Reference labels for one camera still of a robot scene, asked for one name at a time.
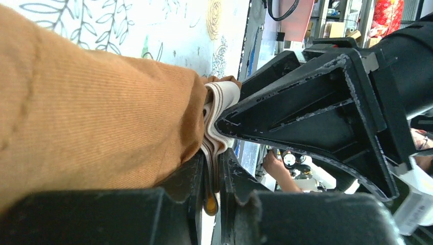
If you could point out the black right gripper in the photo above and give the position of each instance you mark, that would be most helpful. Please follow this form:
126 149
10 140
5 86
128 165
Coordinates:
326 107

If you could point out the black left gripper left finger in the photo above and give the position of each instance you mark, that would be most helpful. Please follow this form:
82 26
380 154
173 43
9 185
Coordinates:
170 213

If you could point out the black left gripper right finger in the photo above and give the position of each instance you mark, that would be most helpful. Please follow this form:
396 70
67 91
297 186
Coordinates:
252 214

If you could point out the brown boxer underwear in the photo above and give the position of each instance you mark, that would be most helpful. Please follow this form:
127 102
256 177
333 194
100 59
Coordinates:
79 119

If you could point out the operator hand in background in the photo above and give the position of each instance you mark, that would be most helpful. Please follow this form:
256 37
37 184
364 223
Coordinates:
276 169

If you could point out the floral patterned table mat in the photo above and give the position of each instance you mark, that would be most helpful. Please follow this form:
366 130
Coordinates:
206 36

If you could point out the black mounting base rail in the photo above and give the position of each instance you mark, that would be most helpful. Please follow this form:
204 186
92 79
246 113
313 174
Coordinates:
254 27

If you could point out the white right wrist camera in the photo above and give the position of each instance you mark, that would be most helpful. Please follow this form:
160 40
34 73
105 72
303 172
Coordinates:
414 204

